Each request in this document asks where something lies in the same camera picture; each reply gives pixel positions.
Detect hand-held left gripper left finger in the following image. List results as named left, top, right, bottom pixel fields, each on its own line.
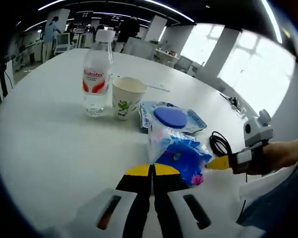
left=75, top=163, right=154, bottom=238

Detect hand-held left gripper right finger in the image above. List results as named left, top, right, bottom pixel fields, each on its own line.
left=151, top=163, right=230, bottom=238

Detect black cable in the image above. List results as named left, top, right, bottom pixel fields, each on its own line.
left=209, top=131, right=233, bottom=157

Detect blue tissue packet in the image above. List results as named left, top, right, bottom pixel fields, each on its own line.
left=147, top=125, right=213, bottom=187

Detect wet wipes pack blue lid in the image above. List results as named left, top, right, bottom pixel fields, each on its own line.
left=138, top=100, right=208, bottom=135

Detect white paper cup green print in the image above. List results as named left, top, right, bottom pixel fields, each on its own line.
left=111, top=76, right=148, bottom=121

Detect clear plastic water bottle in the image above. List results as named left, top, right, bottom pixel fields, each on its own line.
left=82, top=30, right=115, bottom=118

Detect person's right hand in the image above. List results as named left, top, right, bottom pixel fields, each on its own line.
left=238, top=140, right=298, bottom=176

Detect cluster of small parts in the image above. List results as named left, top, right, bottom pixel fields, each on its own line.
left=220, top=93, right=249, bottom=115

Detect large window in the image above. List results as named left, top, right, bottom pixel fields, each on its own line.
left=180, top=23, right=225, bottom=67
left=217, top=29, right=297, bottom=118

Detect person's blue jeans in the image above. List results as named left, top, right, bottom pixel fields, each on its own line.
left=237, top=165, right=298, bottom=227

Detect grey office chair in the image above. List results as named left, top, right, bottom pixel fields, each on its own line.
left=175, top=56, right=192, bottom=73

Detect ceiling light strip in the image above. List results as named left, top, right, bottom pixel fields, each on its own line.
left=261, top=0, right=283, bottom=45

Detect white office desk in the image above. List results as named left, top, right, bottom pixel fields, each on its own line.
left=154, top=48, right=180, bottom=68

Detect white partition cabinet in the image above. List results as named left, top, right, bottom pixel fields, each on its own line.
left=125, top=37, right=157, bottom=60

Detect white mesh office chair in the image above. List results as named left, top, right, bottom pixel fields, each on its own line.
left=73, top=31, right=87, bottom=49
left=53, top=33, right=71, bottom=57

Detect black laptop stand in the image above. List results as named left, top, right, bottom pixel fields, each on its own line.
left=0, top=59, right=15, bottom=100

